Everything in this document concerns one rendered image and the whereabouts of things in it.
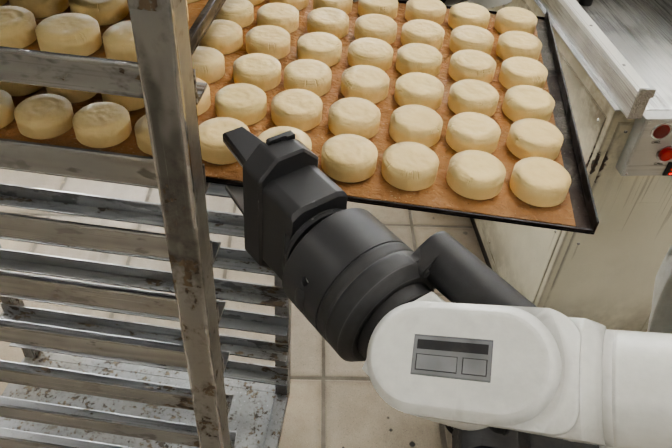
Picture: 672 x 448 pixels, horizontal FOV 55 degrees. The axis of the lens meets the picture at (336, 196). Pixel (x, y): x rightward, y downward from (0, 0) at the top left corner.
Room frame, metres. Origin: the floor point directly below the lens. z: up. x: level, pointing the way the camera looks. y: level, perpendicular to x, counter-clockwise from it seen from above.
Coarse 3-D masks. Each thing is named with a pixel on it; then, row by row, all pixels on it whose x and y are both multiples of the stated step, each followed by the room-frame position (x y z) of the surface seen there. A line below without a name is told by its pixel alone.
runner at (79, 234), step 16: (0, 224) 0.44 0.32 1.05; (16, 224) 0.44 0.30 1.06; (32, 224) 0.44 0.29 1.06; (48, 224) 0.44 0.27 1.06; (64, 224) 0.43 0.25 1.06; (80, 224) 0.43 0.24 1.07; (48, 240) 0.44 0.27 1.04; (64, 240) 0.43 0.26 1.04; (80, 240) 0.43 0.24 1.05; (96, 240) 0.43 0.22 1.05; (112, 240) 0.43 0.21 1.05; (128, 240) 0.43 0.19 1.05; (144, 240) 0.43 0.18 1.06; (160, 240) 0.43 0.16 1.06; (160, 256) 0.43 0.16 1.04
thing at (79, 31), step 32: (0, 0) 0.55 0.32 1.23; (32, 0) 0.53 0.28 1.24; (64, 0) 0.55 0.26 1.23; (96, 0) 0.54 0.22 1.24; (192, 0) 0.59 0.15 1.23; (0, 32) 0.47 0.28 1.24; (32, 32) 0.49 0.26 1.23; (64, 32) 0.48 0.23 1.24; (96, 32) 0.49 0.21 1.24; (128, 32) 0.48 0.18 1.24
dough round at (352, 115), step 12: (336, 108) 0.53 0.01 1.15; (348, 108) 0.53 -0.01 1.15; (360, 108) 0.53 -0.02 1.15; (372, 108) 0.53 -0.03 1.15; (336, 120) 0.51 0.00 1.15; (348, 120) 0.51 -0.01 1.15; (360, 120) 0.51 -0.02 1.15; (372, 120) 0.51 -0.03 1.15; (336, 132) 0.51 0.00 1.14; (348, 132) 0.50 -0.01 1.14; (360, 132) 0.50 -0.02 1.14; (372, 132) 0.51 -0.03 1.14
